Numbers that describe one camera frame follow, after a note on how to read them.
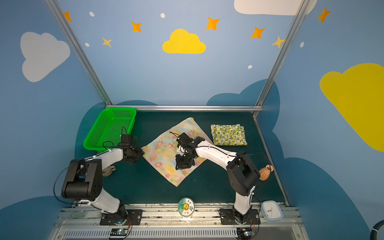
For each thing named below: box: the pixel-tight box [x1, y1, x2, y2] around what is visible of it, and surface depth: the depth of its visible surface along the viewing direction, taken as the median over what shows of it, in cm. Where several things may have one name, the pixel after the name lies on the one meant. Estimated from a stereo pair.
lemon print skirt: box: [210, 123, 248, 146], surface depth 107 cm
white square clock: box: [261, 200, 284, 222], surface depth 76 cm
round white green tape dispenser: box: [178, 197, 195, 218], surface depth 72 cm
